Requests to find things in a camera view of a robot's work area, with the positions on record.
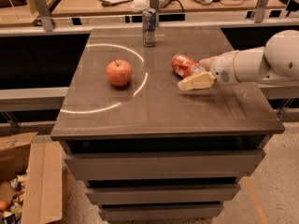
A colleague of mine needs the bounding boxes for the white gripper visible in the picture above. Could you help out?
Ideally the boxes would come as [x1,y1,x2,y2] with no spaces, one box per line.
[178,50,239,91]

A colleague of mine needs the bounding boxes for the red crushed coke can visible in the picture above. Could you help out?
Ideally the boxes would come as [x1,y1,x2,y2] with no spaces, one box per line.
[171,53,205,78]

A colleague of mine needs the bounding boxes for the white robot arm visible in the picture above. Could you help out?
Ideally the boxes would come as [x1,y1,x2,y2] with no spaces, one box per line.
[178,30,299,91]

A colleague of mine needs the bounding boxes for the tall silver blue can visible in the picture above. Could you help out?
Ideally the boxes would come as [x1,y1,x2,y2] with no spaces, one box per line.
[142,7,156,47]

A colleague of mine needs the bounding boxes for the red apple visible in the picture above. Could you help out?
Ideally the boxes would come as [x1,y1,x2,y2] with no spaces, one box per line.
[106,60,133,87]

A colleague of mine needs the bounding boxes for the grey drawer cabinet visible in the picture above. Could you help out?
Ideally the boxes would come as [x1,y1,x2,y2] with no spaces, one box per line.
[51,27,284,221]

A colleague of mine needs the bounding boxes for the open cardboard box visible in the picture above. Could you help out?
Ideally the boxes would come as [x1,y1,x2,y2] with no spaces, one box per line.
[0,133,63,224]

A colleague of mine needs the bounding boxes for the middle metal bracket post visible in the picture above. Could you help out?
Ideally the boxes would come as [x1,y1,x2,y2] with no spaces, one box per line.
[149,0,159,25]

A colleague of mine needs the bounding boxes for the metal bracket post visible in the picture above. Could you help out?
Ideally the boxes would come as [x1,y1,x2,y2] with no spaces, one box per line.
[34,0,54,32]
[252,0,269,23]
[149,0,159,25]

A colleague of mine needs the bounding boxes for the right metal bracket post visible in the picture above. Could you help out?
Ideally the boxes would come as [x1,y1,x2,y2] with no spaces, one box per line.
[252,0,269,23]

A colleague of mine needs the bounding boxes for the left metal bracket post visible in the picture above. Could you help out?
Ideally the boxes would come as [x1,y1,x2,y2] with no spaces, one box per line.
[34,0,54,32]

